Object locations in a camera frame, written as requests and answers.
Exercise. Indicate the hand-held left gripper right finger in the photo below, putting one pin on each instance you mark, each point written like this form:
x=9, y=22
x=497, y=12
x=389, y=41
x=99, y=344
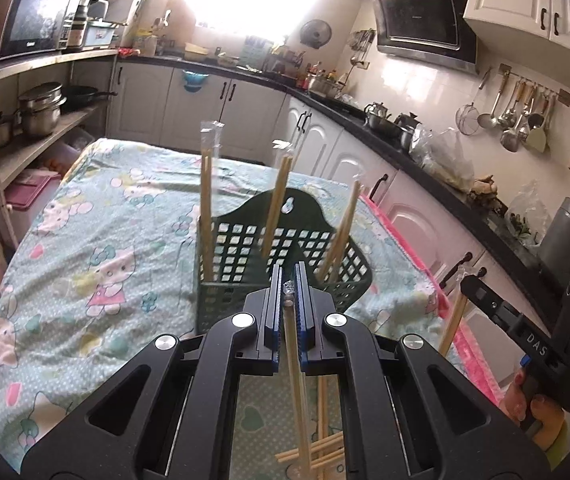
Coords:
x=305, y=305

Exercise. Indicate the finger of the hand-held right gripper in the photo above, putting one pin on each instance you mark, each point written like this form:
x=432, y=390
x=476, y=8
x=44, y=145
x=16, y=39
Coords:
x=485, y=300

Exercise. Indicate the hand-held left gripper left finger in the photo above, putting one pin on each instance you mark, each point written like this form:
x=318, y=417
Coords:
x=276, y=305

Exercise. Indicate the chopstick pair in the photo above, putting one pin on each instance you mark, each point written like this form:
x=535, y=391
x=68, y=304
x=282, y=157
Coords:
x=277, y=200
x=342, y=225
x=299, y=420
x=452, y=325
x=207, y=200

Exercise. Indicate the green plastic utensil basket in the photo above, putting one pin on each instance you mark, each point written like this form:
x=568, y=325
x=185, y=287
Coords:
x=315, y=212

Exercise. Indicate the pile of chopsticks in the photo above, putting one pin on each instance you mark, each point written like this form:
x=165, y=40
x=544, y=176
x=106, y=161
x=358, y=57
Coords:
x=325, y=447

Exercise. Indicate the row of hanging utensils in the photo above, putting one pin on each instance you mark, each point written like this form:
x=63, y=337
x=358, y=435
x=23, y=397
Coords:
x=512, y=125

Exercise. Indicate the person's right hand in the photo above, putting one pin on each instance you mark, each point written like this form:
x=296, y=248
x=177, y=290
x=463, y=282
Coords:
x=547, y=422

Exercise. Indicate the clear plastic bag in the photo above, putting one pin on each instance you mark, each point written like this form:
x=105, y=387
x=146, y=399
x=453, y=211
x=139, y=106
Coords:
x=527, y=210

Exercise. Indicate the black countertop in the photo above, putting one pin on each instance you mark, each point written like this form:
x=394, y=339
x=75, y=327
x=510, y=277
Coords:
x=445, y=190

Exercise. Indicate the crumpled plastic bag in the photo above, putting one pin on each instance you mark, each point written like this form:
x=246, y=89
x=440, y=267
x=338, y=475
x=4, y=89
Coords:
x=442, y=160

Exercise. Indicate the steel kettle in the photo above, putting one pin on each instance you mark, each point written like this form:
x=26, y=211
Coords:
x=407, y=130
x=379, y=116

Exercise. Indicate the white lower cabinets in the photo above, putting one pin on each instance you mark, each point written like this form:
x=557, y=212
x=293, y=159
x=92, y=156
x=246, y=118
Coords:
x=265, y=115

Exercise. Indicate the steel cooking pot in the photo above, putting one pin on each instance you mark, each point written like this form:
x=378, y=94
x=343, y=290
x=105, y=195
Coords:
x=324, y=85

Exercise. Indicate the blue hanging basket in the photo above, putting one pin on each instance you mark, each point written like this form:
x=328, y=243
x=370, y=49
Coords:
x=195, y=81

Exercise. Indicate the pale green knife block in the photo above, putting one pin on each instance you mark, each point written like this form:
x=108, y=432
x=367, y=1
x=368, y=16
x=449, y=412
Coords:
x=255, y=50

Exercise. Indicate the pink storage box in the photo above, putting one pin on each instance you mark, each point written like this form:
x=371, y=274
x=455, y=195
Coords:
x=30, y=200

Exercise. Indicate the small round fan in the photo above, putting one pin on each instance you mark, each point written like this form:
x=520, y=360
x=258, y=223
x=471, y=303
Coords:
x=316, y=34

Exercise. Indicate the black frying pan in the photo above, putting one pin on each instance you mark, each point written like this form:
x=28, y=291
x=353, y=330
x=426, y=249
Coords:
x=82, y=97

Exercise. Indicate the black range hood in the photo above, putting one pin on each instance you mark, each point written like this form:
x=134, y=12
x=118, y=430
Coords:
x=420, y=15

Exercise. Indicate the stacked steel pots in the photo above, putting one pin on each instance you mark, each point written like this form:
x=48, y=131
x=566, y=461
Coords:
x=40, y=110

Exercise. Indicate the light blue tray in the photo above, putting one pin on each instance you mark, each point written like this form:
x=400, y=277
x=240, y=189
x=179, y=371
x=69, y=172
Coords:
x=100, y=35

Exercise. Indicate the metal shelf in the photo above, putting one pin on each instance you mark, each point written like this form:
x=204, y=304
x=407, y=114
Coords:
x=40, y=60

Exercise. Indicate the black microwave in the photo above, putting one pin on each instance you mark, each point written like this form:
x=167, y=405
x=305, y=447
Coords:
x=35, y=17

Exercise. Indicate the utensil wall rail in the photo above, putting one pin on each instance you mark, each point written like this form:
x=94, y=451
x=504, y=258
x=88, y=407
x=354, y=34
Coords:
x=535, y=82

